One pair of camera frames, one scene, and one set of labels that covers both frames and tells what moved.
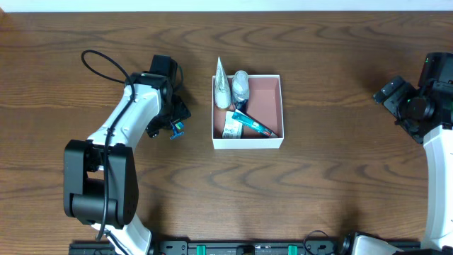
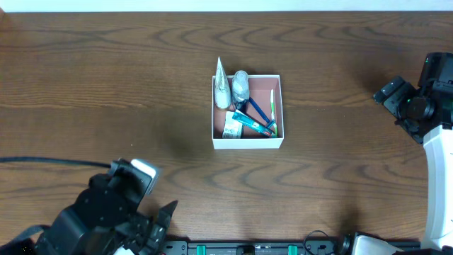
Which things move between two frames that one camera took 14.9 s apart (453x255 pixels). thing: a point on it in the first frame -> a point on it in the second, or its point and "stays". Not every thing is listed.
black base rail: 212,247 stays
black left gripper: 180,112 -> 156,227
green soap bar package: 232,128 stays
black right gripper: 391,96 stays
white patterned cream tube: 222,91 stays
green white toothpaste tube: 253,123 stays
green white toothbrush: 180,125 -> 272,112
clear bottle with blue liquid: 241,91 stays
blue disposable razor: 175,134 -> 270,122
